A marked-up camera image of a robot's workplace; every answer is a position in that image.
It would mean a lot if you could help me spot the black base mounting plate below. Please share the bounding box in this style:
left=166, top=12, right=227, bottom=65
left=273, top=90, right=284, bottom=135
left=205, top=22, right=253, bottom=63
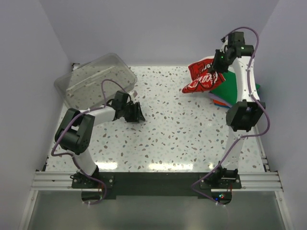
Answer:
left=70, top=172, right=242, bottom=204

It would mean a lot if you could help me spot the white t shirt red print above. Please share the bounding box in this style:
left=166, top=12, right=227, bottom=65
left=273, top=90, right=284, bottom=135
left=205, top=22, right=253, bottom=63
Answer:
left=182, top=56, right=226, bottom=93

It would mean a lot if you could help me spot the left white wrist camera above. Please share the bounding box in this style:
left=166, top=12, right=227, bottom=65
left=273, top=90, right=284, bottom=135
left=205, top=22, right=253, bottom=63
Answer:
left=131, top=91, right=138, bottom=97

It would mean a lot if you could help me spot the clear plastic bin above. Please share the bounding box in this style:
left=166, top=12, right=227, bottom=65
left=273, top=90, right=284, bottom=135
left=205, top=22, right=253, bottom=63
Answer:
left=54, top=53, right=137, bottom=110

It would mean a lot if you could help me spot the green folded t shirt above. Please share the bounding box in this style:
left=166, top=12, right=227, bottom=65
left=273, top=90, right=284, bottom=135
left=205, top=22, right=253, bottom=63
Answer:
left=212, top=70, right=262, bottom=107

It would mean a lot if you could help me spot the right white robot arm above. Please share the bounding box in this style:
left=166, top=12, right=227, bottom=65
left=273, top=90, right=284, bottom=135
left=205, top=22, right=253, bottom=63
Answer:
left=203, top=29, right=265, bottom=188

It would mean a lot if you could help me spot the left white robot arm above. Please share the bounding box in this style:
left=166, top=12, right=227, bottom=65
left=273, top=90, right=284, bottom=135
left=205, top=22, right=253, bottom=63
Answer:
left=51, top=91, right=145, bottom=188

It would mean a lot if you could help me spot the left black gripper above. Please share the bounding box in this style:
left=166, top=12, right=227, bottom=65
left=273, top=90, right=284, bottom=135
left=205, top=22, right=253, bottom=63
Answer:
left=121, top=102, right=145, bottom=123

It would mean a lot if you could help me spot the orange folded t shirt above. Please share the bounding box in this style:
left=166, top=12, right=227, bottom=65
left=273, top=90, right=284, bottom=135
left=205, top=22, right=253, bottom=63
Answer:
left=213, top=100, right=229, bottom=108

